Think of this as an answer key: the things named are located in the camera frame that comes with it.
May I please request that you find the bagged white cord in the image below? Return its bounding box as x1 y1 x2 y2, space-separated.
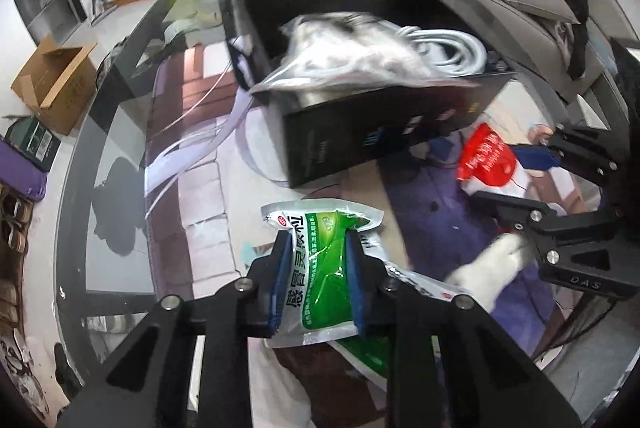
400 26 488 76

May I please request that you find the bag of white laces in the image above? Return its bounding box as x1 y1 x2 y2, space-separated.
247 11 481 94

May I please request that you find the green medicine packet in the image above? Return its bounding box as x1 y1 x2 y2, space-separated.
260 201 388 349

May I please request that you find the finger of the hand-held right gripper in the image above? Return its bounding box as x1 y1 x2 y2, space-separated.
470 191 640 299
510 123 640 219

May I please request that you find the white and green packet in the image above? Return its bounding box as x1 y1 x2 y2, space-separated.
327 233 481 381

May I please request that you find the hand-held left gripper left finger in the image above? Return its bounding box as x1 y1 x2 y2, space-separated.
57 231 296 428

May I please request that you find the black cardboard box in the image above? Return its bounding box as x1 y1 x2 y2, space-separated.
225 0 518 189

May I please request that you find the black jacket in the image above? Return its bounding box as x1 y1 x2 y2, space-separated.
520 0 591 79

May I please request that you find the red and white packet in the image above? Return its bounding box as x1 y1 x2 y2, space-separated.
457 123 518 196

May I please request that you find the open brown cardboard box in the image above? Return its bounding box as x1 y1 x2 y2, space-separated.
10 33 98 136

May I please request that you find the dark green box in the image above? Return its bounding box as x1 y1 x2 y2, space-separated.
2 115 61 171

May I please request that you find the white sock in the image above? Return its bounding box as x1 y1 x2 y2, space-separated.
445 233 531 311

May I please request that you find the glass table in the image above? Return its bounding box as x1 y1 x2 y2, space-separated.
52 0 640 428

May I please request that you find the wooden shoe rack with shoes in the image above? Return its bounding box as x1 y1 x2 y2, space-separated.
0 183 36 324

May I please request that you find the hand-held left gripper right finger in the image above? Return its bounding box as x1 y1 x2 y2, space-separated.
344 231 583 428

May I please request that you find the purple rolled mat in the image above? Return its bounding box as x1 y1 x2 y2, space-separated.
0 141 48 201

